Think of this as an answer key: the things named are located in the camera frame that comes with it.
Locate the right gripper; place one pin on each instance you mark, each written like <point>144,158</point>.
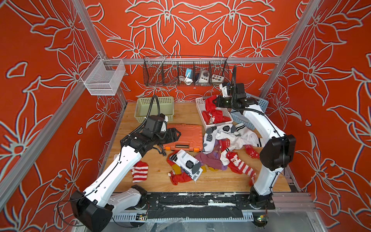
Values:
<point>220,99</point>

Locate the white black patterned sock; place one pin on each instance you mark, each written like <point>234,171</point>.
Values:
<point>191,166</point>

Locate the red patterned knit sock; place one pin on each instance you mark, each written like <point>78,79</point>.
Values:
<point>225,145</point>

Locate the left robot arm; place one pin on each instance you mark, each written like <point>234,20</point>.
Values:
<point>94,207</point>

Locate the blue plastic basket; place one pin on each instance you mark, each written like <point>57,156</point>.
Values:
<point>249,119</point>

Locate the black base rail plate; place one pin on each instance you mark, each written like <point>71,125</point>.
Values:
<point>194,207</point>

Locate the orange plastic tool case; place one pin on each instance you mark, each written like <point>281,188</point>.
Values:
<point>191,138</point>

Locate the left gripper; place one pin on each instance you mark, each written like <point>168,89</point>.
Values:
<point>172,136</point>

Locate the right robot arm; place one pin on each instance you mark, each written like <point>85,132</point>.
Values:
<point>278,150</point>

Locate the red white striped santa sock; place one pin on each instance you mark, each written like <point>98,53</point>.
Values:
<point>240,167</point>

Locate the white socket cube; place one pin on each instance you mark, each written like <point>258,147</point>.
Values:
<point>203,77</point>

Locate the white power adapter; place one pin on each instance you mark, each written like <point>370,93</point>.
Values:
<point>187,77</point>

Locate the purple ribbed sock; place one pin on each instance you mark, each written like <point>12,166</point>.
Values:
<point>212,160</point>

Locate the black wire wall basket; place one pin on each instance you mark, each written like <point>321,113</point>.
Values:
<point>176,70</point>

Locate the white plastic basket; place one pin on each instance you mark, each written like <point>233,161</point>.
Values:
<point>200,104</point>

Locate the white black sock pile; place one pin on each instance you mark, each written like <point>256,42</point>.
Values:
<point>238,135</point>

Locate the green plastic basket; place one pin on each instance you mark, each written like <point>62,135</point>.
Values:
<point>166,107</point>

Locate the white wire wall basket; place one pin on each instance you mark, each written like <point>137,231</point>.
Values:
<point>103,80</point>

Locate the red christmas sock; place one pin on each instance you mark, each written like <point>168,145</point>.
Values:
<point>210,108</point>

